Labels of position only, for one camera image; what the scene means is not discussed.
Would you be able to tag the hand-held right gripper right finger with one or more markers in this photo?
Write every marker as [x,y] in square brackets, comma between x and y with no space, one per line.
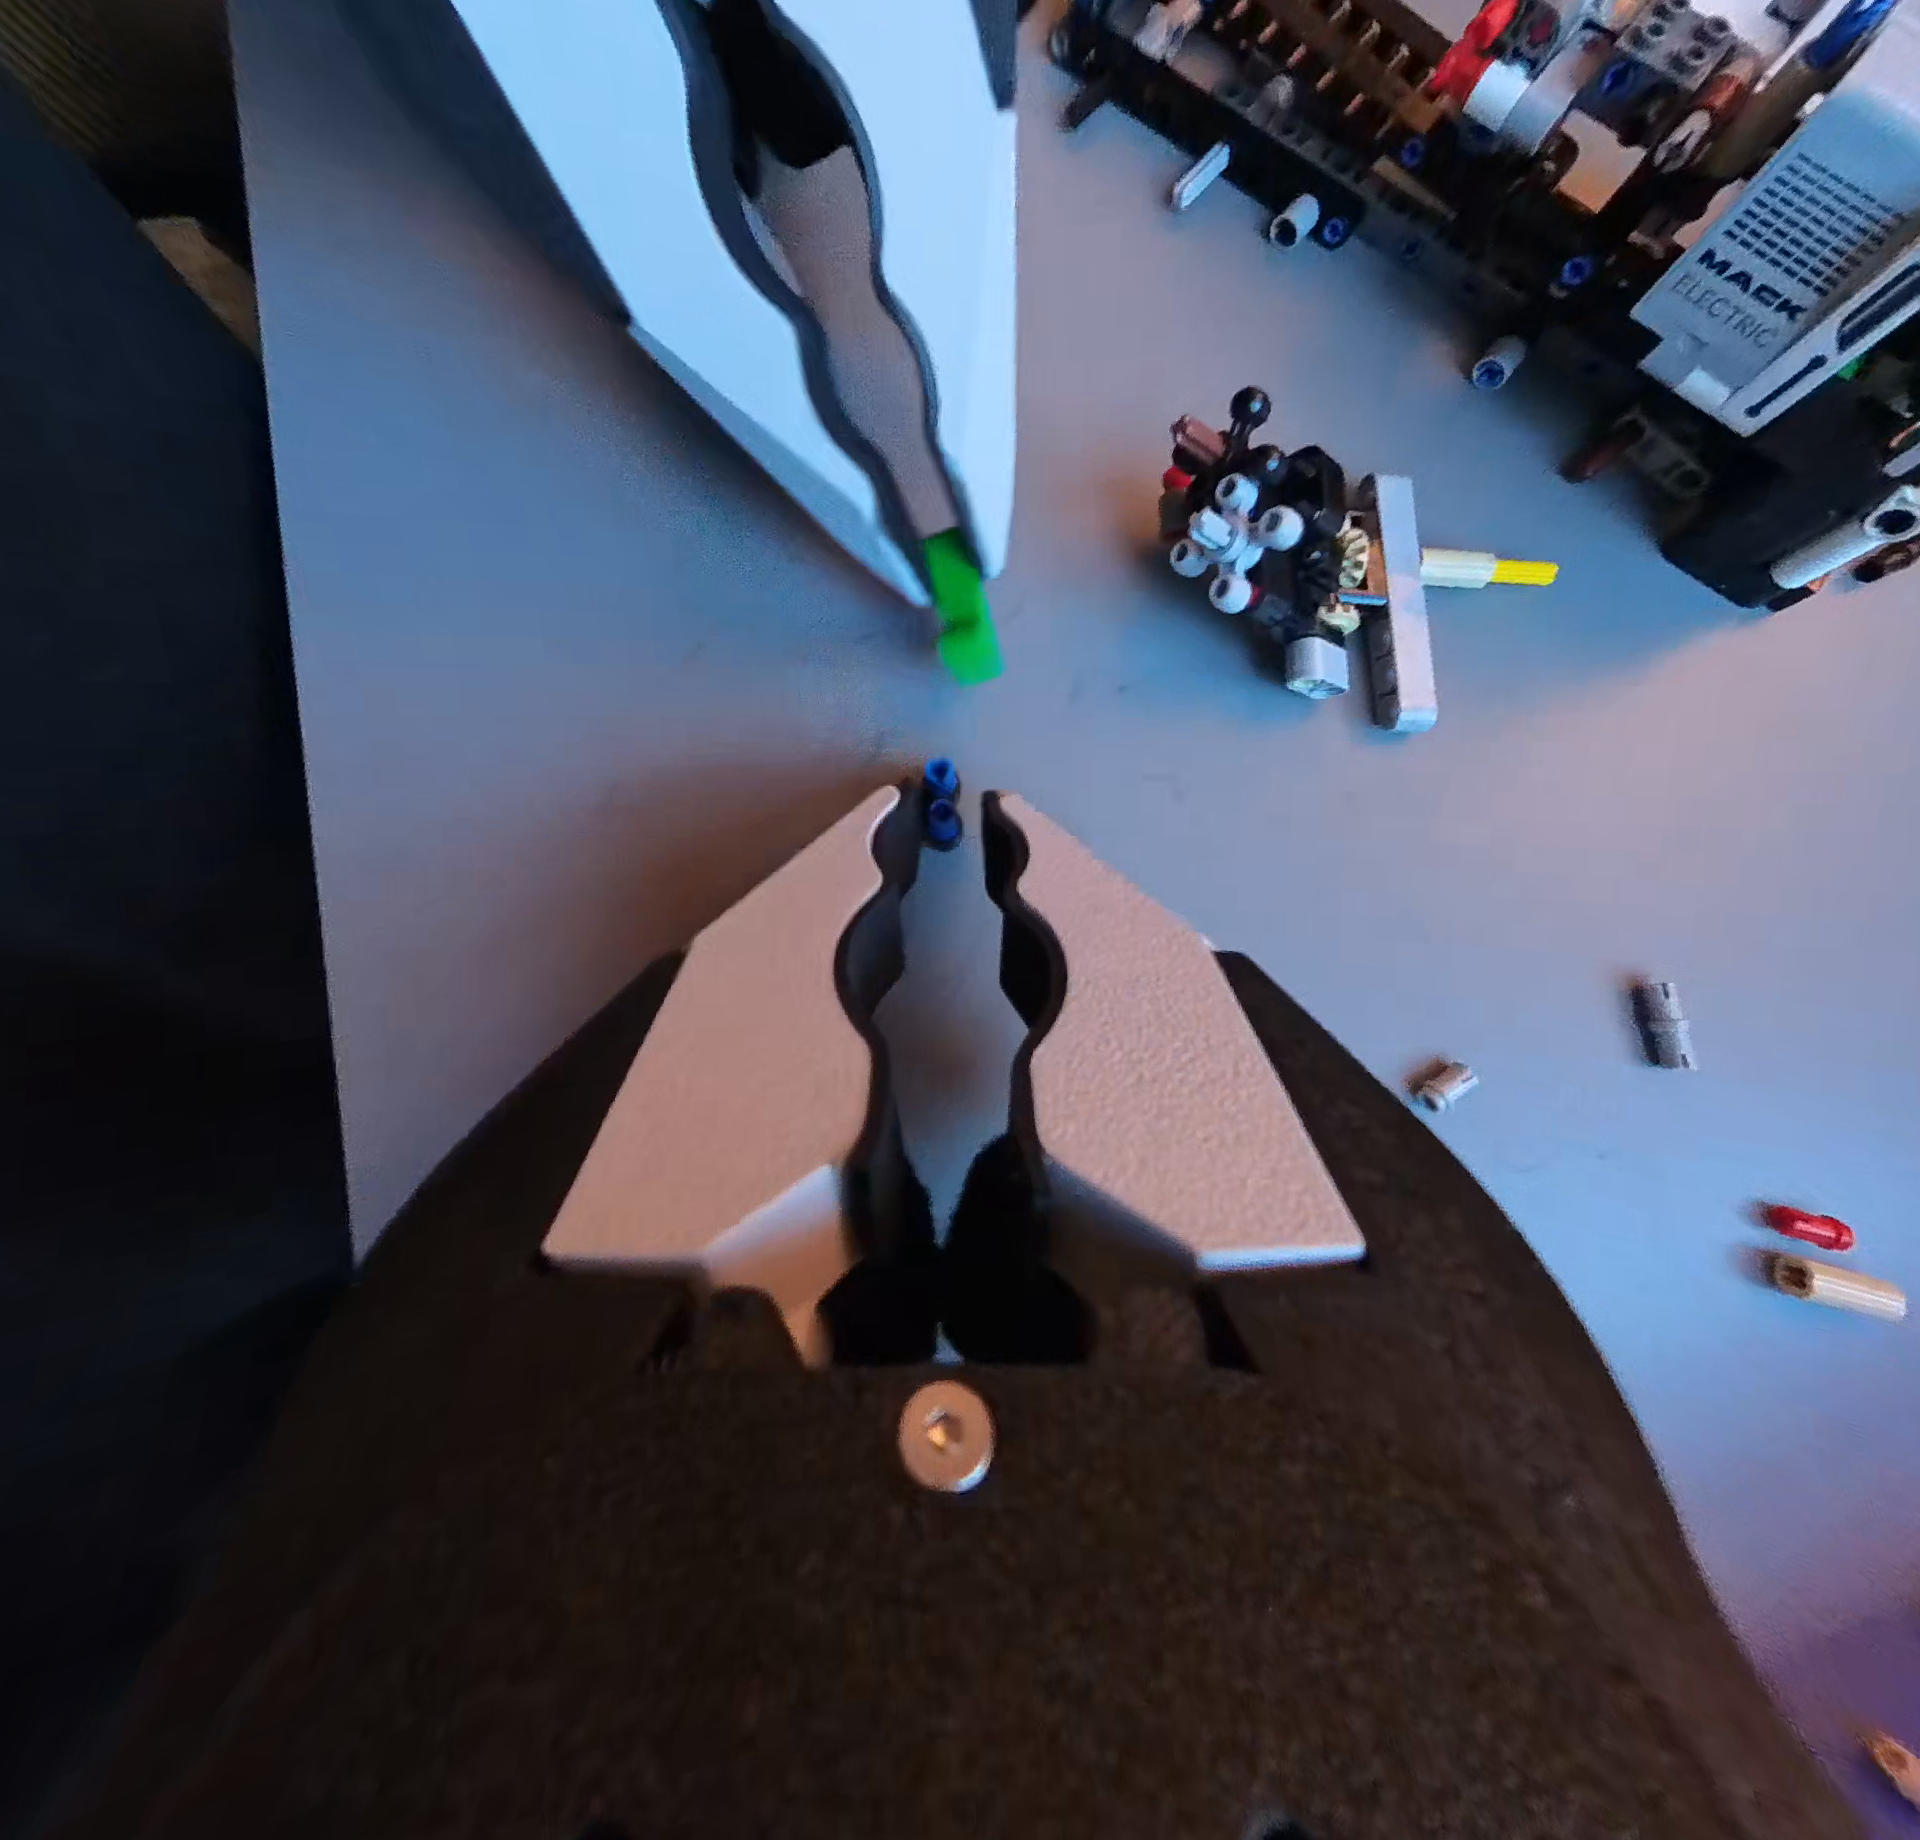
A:
[1170,1090]

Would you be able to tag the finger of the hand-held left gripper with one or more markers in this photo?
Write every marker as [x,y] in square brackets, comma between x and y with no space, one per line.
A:
[601,147]
[936,176]

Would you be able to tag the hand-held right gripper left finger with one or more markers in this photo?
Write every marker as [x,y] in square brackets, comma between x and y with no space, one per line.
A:
[735,1076]

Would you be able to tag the green lego piece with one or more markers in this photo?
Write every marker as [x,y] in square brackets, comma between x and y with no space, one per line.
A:
[960,617]

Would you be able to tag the lego truck model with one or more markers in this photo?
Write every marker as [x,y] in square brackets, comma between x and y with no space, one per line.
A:
[1651,191]

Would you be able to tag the light grey lego bush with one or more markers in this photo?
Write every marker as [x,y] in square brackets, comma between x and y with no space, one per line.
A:
[1442,1083]

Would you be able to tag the grey lego pin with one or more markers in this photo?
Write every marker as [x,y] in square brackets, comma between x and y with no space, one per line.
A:
[1661,1022]

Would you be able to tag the small black lego subassembly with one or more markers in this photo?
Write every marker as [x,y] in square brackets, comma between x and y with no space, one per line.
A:
[1291,565]

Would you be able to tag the red lego pin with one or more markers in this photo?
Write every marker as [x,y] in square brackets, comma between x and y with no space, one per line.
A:
[1807,1225]

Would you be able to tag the tan lego pin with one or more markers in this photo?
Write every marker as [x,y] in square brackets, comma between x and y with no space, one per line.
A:
[1837,1286]

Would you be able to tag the orange lego pin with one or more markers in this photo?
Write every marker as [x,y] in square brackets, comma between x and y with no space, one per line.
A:
[1892,1762]

